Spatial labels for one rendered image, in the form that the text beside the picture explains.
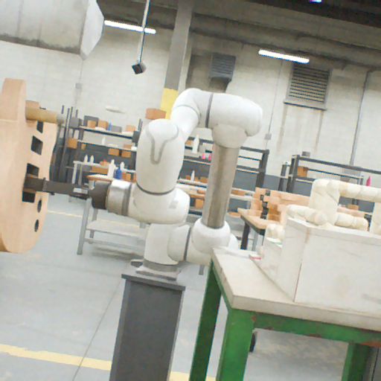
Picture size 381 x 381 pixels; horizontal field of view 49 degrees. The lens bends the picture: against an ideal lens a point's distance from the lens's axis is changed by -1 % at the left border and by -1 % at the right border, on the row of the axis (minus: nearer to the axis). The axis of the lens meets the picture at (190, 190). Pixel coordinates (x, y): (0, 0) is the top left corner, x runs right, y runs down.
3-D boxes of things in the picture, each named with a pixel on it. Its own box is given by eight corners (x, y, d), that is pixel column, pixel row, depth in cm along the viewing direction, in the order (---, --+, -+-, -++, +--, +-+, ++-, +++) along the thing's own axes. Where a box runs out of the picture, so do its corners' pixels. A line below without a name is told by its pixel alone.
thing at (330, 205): (321, 228, 92) (330, 187, 91) (315, 226, 95) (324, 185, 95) (335, 231, 92) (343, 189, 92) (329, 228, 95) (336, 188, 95)
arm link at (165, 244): (146, 253, 194) (155, 207, 193) (184, 260, 193) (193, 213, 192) (140, 260, 178) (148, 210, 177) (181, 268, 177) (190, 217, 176)
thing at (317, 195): (308, 222, 100) (315, 184, 100) (303, 221, 103) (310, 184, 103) (321, 225, 100) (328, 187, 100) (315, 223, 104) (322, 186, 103)
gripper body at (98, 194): (104, 210, 105) (68, 204, 105) (109, 210, 114) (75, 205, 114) (109, 181, 106) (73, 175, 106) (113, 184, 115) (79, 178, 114)
